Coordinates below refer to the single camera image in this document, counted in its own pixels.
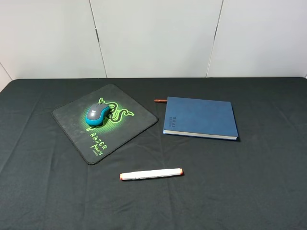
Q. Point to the grey and teal computer mouse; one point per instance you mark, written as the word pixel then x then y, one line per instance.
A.
pixel 96 114

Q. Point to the black green Razer mouse pad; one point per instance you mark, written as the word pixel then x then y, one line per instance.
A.
pixel 126 119

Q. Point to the blue hardcover notebook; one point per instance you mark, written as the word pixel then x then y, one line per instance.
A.
pixel 200 118

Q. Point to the brown bookmark ribbon tab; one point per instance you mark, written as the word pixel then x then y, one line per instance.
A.
pixel 160 100

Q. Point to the white marker with orange caps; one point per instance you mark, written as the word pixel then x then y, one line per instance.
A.
pixel 140 175

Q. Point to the black tablecloth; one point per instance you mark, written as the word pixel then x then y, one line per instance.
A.
pixel 258 182

